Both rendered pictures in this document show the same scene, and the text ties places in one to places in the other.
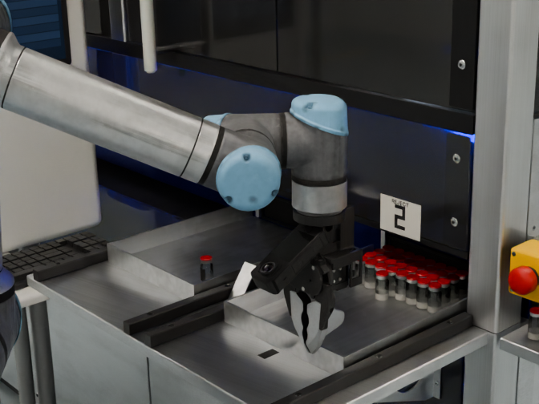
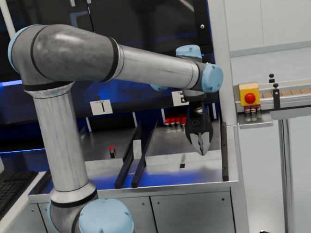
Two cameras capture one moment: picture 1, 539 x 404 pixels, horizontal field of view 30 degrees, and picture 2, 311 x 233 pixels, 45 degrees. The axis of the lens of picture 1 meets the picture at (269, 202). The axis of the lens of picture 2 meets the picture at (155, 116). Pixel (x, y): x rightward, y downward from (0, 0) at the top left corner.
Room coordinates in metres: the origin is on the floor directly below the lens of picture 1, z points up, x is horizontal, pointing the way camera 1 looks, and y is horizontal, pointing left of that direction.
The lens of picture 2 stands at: (0.46, 0.72, 1.50)
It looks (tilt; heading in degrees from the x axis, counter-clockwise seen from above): 21 degrees down; 324
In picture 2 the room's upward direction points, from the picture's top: 11 degrees counter-clockwise
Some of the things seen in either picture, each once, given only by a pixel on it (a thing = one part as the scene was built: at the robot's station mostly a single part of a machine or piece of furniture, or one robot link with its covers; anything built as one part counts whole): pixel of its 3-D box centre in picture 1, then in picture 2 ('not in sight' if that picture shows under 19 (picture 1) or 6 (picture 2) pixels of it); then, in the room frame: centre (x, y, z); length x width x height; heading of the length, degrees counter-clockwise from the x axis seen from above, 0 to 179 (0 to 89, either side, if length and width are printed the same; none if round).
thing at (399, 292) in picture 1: (396, 283); (187, 125); (1.50, -0.20, 0.90); 0.18 x 0.02 x 0.05; 41
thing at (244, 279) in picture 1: (218, 292); (134, 156); (1.48, 0.09, 0.91); 0.14 x 0.03 x 0.06; 131
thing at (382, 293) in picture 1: (382, 285); (183, 127); (1.50, -0.18, 0.90); 0.02 x 0.02 x 0.05
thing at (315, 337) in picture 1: (327, 322); (206, 140); (1.28, -0.08, 0.95); 0.06 x 0.03 x 0.09; 131
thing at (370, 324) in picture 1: (359, 304); (186, 136); (1.45, -0.14, 0.90); 0.34 x 0.26 x 0.04; 131
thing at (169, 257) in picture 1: (225, 247); (102, 144); (1.70, 0.08, 0.90); 0.34 x 0.26 x 0.04; 131
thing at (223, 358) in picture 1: (257, 300); (140, 154); (1.53, 0.02, 0.87); 0.70 x 0.48 x 0.02; 41
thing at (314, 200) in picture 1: (318, 194); (192, 88); (1.29, -0.07, 1.13); 0.08 x 0.08 x 0.05
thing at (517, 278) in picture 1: (524, 279); (250, 97); (1.30, -0.36, 0.99); 0.04 x 0.04 x 0.04; 41
